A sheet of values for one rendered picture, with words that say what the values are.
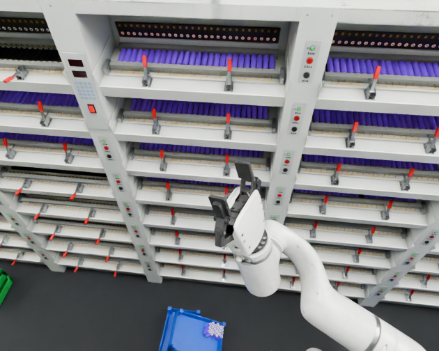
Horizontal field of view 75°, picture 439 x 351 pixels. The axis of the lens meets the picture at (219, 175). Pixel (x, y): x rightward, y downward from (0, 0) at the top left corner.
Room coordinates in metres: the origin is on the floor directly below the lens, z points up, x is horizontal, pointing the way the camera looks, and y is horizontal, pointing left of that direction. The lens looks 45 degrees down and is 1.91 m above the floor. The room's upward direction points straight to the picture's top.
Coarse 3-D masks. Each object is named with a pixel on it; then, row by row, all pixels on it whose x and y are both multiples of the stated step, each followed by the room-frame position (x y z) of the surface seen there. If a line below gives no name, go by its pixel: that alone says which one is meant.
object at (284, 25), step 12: (216, 24) 1.03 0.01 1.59; (228, 24) 1.03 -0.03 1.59; (240, 24) 1.02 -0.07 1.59; (252, 24) 1.02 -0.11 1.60; (264, 24) 1.01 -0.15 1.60; (276, 24) 1.01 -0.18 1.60; (288, 24) 1.00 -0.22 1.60; (348, 24) 0.98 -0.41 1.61; (360, 24) 0.98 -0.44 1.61; (372, 24) 0.97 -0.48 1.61; (264, 48) 1.01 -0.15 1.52
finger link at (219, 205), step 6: (210, 198) 0.30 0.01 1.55; (216, 198) 0.30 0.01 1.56; (222, 198) 0.29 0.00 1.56; (216, 204) 0.29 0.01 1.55; (222, 204) 0.29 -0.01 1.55; (216, 210) 0.29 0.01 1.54; (222, 210) 0.29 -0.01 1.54; (228, 210) 0.29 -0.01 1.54; (216, 216) 0.29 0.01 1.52; (222, 216) 0.29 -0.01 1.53; (228, 216) 0.29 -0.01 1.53; (216, 222) 0.29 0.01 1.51; (222, 222) 0.28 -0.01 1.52; (216, 228) 0.28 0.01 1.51; (222, 228) 0.27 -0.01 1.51; (222, 234) 0.27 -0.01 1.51
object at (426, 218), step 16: (288, 208) 0.78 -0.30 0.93; (304, 208) 0.81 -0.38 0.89; (336, 208) 0.81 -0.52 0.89; (352, 208) 0.81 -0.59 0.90; (400, 208) 0.80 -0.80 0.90; (416, 208) 0.80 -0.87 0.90; (432, 208) 0.77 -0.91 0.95; (384, 224) 0.75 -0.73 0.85; (400, 224) 0.74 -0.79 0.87; (416, 224) 0.73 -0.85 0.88
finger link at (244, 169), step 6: (234, 162) 0.39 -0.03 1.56; (240, 162) 0.38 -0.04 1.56; (246, 162) 0.38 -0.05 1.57; (240, 168) 0.38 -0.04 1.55; (246, 168) 0.37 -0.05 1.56; (240, 174) 0.38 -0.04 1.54; (246, 174) 0.37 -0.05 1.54; (252, 174) 0.37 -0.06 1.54; (246, 180) 0.38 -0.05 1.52; (258, 180) 0.39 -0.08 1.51
